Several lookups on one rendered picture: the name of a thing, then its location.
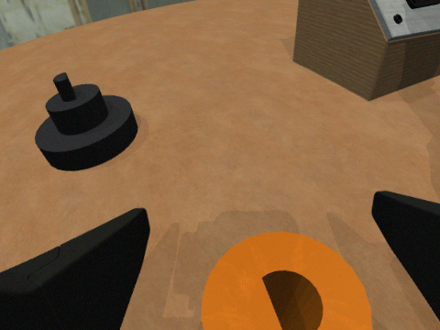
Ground orange knob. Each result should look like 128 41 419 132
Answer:
201 231 373 330

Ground dark grey round pedestal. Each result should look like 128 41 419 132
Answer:
34 72 138 171

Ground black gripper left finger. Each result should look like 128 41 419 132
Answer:
0 208 150 330

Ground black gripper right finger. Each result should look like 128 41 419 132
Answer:
371 191 440 320

